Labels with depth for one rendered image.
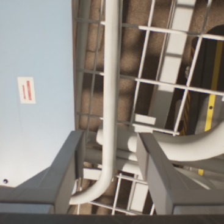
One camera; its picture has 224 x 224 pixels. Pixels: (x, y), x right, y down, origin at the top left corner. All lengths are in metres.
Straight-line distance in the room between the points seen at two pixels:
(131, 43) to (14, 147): 0.60
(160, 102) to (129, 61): 0.47
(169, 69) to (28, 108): 0.24
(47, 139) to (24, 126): 0.04
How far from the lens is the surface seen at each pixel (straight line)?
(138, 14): 0.78
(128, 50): 0.76
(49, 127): 0.28
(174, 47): 0.30
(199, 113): 0.47
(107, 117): 0.24
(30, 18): 0.28
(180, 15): 0.31
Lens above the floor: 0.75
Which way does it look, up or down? 72 degrees down
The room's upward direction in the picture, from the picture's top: 145 degrees counter-clockwise
